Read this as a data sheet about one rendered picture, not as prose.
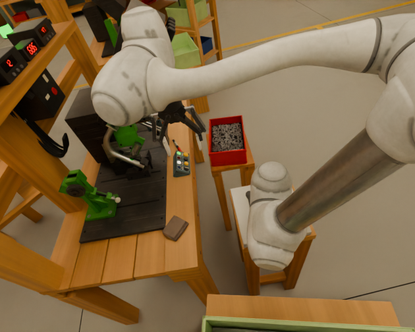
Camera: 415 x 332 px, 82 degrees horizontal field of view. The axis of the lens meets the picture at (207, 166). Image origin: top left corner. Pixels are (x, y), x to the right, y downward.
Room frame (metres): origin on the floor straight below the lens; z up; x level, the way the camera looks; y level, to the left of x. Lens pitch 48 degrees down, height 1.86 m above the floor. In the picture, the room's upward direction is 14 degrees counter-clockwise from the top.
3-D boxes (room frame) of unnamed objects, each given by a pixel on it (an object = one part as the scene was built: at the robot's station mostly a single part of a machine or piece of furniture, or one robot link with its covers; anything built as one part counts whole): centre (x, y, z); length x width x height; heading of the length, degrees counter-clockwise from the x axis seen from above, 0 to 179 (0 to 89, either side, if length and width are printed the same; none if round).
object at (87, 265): (1.14, 0.42, 0.44); 1.49 x 0.70 x 0.88; 175
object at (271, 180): (0.54, -0.23, 1.05); 0.18 x 0.16 x 0.22; 159
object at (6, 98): (1.16, 0.68, 1.52); 0.90 x 0.25 x 0.04; 175
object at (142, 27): (0.60, 0.07, 1.65); 0.13 x 0.11 x 0.16; 159
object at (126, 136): (1.06, 0.36, 1.17); 0.13 x 0.12 x 0.20; 175
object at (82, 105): (1.26, 0.55, 1.07); 0.30 x 0.18 x 0.34; 175
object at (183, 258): (1.11, 0.14, 0.82); 1.50 x 0.14 x 0.15; 175
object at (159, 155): (1.14, 0.42, 0.89); 1.10 x 0.42 x 0.02; 175
